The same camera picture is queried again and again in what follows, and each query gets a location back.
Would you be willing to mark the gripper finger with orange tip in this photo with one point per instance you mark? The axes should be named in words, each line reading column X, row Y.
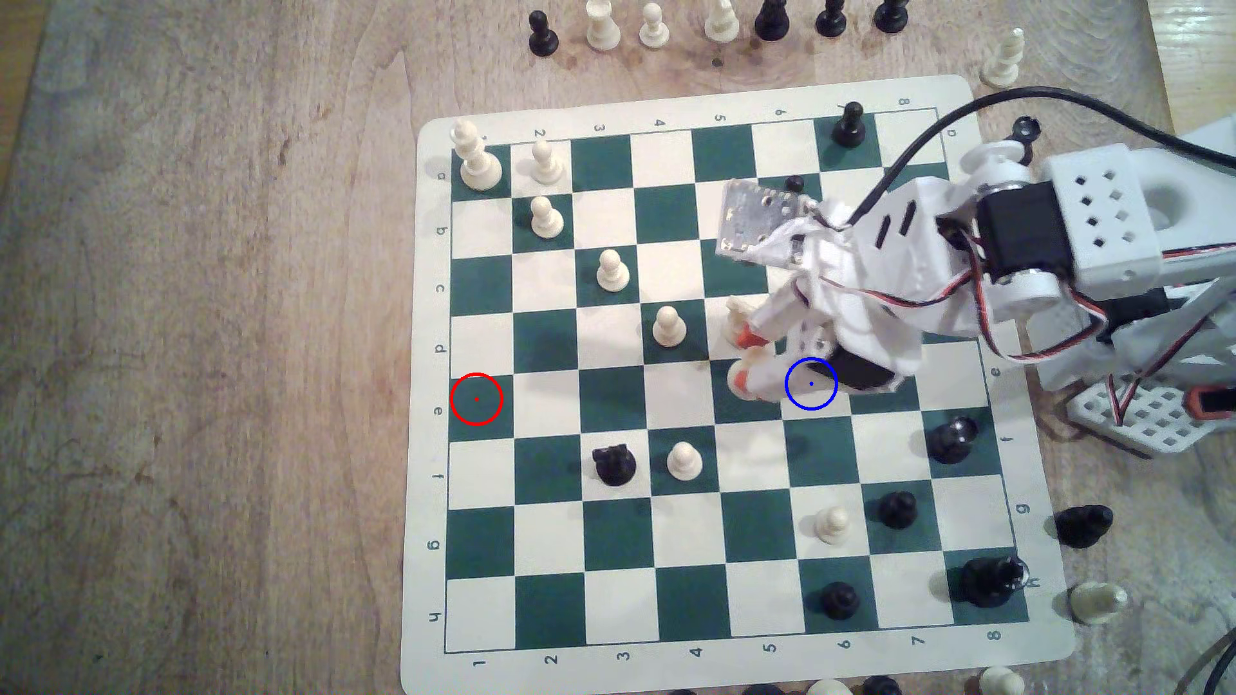
column 772, row 381
column 772, row 318

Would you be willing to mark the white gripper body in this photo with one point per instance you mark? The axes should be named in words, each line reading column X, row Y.
column 859, row 375

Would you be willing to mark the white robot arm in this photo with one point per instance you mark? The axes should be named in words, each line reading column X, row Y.
column 1101, row 208

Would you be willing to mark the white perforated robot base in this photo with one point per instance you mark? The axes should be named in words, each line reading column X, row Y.
column 1149, row 425

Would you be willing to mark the white knight chess piece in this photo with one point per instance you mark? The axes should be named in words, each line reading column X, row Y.
column 739, row 311

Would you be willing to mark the white pawn chess piece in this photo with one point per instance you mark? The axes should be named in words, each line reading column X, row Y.
column 685, row 463
column 831, row 524
column 546, row 220
column 546, row 164
column 654, row 31
column 668, row 328
column 612, row 273

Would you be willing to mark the black bishop chess piece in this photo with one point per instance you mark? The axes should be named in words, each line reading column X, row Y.
column 952, row 441

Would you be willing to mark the green white chess board mat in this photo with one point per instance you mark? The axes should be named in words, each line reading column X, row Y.
column 618, row 579

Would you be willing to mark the black king chess piece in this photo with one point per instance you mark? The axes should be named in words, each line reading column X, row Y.
column 990, row 581

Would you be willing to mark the black knight chess piece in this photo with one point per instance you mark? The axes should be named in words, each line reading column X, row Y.
column 1083, row 526

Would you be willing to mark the white rook chess piece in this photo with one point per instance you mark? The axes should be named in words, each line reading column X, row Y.
column 603, row 29
column 1098, row 602

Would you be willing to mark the black knight on board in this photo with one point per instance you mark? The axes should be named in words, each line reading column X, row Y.
column 614, row 466

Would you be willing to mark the orange clamp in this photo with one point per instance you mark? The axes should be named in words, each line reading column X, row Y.
column 1212, row 402

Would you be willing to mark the camera circuit board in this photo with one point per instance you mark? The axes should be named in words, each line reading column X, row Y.
column 758, row 217

